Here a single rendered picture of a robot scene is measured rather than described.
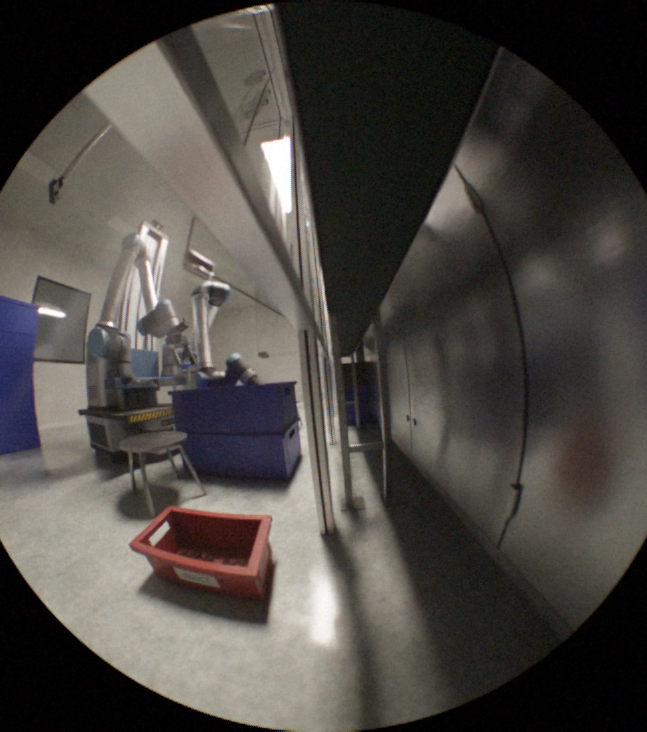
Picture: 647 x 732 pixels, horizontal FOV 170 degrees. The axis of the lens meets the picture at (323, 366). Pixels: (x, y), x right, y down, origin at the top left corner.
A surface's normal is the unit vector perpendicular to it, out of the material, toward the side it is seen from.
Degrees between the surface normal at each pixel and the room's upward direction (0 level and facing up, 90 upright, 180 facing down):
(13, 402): 90
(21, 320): 90
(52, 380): 90
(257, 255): 180
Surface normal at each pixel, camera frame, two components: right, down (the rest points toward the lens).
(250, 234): 0.09, 0.99
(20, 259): 0.99, -0.10
